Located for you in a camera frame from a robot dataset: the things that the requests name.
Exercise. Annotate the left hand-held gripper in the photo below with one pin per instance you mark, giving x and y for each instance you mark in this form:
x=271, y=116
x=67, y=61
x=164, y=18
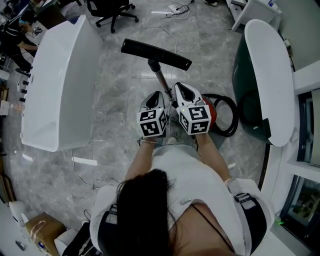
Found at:
x=150, y=122

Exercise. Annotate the white desk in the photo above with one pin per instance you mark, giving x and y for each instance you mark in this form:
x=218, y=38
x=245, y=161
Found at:
x=252, y=10

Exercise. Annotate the brown cardboard box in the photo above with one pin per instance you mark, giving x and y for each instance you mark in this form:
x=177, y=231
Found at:
x=45, y=227

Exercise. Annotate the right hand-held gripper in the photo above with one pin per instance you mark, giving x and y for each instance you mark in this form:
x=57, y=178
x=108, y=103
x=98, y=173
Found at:
x=197, y=117

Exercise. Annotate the person's white shirt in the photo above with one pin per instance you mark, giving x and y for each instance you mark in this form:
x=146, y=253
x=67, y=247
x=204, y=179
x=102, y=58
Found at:
x=200, y=185

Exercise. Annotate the black floor nozzle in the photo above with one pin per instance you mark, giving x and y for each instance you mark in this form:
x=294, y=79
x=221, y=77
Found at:
x=140, y=49

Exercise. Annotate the red vacuum cleaner body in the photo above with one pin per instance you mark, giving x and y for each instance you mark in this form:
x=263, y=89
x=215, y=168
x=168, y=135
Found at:
x=212, y=110

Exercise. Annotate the person's left forearm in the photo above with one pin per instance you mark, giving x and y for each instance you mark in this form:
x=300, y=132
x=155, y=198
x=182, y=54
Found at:
x=142, y=160

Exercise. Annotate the dark green white bathtub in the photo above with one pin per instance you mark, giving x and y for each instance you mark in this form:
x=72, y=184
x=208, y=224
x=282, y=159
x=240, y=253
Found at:
x=270, y=82

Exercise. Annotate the black office chair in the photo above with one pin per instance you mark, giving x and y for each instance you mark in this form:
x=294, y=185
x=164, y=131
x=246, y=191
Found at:
x=112, y=10

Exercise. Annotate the metal vacuum cleaner wand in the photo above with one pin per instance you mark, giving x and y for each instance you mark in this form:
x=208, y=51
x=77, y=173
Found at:
x=163, y=80

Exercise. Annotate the row of black tub knobs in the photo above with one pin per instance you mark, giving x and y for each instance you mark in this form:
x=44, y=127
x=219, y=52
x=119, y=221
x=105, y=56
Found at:
x=25, y=82

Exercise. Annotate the window frame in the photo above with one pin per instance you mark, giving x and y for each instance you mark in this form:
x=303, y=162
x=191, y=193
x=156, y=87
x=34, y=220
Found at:
x=303, y=140

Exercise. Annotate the person's right forearm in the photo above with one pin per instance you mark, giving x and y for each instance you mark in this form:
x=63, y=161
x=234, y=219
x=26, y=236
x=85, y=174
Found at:
x=212, y=157

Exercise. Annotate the white power strip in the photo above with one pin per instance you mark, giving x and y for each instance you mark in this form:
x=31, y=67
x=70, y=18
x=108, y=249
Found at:
x=174, y=8

